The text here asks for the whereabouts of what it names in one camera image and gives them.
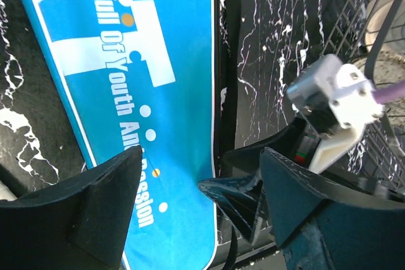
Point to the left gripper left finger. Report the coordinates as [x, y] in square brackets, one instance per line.
[78, 223]

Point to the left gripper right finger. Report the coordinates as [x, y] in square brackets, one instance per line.
[320, 224]

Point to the black wire dish rack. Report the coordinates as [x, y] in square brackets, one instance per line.
[357, 30]

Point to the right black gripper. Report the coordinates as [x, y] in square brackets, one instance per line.
[370, 167]

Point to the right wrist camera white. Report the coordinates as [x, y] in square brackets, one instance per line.
[337, 100]

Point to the blue racket cover bag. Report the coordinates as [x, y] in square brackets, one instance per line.
[143, 73]

